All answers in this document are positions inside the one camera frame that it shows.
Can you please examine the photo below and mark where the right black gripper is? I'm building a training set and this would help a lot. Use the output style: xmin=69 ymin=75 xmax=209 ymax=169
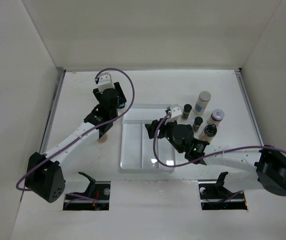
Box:
xmin=145 ymin=115 xmax=184 ymax=153

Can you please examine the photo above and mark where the black-lid white spice jar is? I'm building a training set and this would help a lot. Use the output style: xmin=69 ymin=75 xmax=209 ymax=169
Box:
xmin=97 ymin=133 xmax=108 ymax=143

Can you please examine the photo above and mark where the silver-lid blue-label shaker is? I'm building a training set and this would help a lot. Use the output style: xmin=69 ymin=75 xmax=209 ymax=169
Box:
xmin=117 ymin=98 xmax=126 ymax=109
xmin=193 ymin=91 xmax=211 ymax=116

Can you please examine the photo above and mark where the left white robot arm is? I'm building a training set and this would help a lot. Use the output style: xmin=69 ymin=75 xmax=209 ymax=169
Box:
xmin=23 ymin=79 xmax=127 ymax=203

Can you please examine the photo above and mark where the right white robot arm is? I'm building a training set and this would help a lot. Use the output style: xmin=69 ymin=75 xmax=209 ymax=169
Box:
xmin=145 ymin=118 xmax=286 ymax=198

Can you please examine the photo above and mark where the clear plastic organizer tray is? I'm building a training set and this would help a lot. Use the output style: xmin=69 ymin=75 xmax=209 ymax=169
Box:
xmin=120 ymin=104 xmax=174 ymax=174

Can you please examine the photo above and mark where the small black-lid spice bottle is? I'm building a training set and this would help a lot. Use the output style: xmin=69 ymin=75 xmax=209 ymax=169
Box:
xmin=181 ymin=104 xmax=192 ymax=120

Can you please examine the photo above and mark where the black-lid tan spice jar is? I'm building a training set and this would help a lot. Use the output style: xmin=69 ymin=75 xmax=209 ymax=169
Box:
xmin=199 ymin=124 xmax=217 ymax=143

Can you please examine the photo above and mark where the red-label white-lid jar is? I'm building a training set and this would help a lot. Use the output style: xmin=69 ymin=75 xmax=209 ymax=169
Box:
xmin=207 ymin=108 xmax=225 ymax=126

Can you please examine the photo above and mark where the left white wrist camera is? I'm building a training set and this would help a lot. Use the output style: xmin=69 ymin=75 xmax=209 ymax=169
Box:
xmin=95 ymin=72 xmax=115 ymax=94

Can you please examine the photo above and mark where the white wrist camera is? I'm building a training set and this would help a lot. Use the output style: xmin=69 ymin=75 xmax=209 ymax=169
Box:
xmin=95 ymin=72 xmax=115 ymax=94
xmin=165 ymin=104 xmax=182 ymax=123

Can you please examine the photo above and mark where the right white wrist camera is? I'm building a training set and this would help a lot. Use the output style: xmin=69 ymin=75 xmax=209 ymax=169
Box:
xmin=165 ymin=104 xmax=182 ymax=123

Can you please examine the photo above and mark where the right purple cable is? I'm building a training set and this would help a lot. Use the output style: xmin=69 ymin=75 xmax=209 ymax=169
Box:
xmin=153 ymin=113 xmax=286 ymax=176

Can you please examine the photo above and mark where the purple cable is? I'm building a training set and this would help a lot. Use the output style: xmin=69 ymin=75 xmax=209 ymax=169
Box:
xmin=16 ymin=68 xmax=136 ymax=192
xmin=153 ymin=113 xmax=286 ymax=176

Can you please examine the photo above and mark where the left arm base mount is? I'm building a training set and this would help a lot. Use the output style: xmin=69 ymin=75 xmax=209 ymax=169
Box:
xmin=63 ymin=172 xmax=111 ymax=211

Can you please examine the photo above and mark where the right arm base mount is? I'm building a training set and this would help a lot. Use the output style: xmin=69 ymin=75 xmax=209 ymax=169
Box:
xmin=198 ymin=172 xmax=247 ymax=211

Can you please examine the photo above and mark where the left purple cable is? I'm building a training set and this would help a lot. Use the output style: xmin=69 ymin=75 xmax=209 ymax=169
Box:
xmin=16 ymin=68 xmax=136 ymax=192

